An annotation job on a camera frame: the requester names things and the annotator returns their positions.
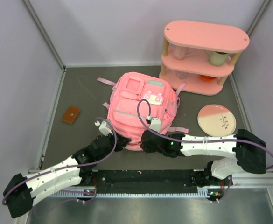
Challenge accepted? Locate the pink cup on shelf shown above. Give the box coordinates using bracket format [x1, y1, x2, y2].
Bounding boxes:
[173, 45, 188, 60]

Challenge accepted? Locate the orange bowl on shelf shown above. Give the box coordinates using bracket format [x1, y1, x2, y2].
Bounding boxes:
[199, 75, 217, 82]

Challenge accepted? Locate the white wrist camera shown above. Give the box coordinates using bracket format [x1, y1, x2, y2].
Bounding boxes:
[146, 115, 161, 132]
[94, 120, 113, 136]

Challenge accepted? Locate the grey slotted cable duct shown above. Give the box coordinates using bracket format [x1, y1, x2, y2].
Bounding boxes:
[46, 188, 224, 198]

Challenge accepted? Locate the brown leather card wallet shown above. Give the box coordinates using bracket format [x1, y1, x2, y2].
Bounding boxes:
[61, 106, 81, 125]

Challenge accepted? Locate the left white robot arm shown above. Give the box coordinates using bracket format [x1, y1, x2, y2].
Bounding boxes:
[3, 134, 131, 218]

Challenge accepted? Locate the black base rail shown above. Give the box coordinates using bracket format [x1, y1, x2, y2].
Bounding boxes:
[79, 170, 229, 194]

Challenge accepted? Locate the pink three-tier shelf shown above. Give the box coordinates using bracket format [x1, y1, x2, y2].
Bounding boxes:
[160, 20, 250, 96]

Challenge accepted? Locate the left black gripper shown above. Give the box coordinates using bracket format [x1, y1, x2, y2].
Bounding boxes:
[96, 129, 130, 161]

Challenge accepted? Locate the green mug on shelf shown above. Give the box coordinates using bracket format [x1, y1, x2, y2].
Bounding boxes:
[204, 50, 229, 67]

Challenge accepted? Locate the clear glass on shelf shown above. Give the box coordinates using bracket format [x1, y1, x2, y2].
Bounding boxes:
[176, 71, 188, 80]

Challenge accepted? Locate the pink white floral plate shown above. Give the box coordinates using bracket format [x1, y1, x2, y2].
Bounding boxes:
[197, 104, 237, 137]

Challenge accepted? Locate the pink student backpack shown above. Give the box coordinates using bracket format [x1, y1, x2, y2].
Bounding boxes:
[97, 72, 188, 151]

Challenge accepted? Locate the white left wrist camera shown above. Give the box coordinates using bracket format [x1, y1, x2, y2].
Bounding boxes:
[94, 120, 113, 136]

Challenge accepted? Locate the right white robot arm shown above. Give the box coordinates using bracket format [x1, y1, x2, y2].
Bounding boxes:
[140, 129, 267, 187]

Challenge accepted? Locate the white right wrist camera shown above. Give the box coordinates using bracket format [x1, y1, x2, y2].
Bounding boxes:
[146, 115, 161, 132]

